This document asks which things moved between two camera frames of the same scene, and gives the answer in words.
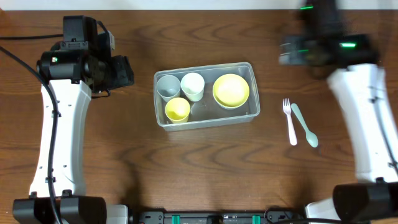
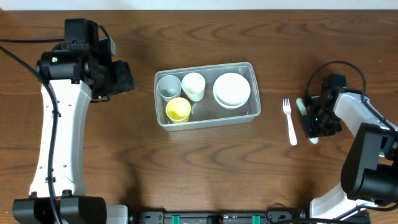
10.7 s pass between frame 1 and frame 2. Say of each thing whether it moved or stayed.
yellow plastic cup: stayed
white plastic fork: stayed
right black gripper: moved
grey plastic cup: stayed
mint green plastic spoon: moved
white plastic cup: stayed
